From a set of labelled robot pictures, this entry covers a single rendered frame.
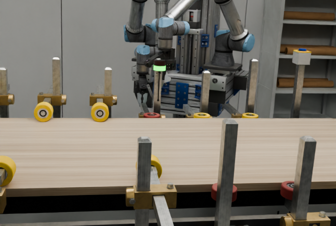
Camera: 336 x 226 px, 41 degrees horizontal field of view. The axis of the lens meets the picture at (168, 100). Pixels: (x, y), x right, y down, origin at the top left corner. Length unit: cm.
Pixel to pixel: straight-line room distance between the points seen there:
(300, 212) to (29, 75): 392
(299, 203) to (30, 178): 82
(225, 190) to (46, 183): 55
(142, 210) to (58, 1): 376
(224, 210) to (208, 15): 200
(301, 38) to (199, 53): 251
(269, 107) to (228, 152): 375
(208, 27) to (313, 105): 281
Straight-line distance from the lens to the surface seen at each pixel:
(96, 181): 145
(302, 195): 135
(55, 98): 225
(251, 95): 238
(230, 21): 272
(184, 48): 308
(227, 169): 124
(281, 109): 548
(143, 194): 121
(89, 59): 486
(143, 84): 255
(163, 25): 229
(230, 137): 121
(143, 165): 119
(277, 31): 482
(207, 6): 311
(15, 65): 492
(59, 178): 148
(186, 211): 152
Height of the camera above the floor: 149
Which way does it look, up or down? 14 degrees down
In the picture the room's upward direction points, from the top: 3 degrees clockwise
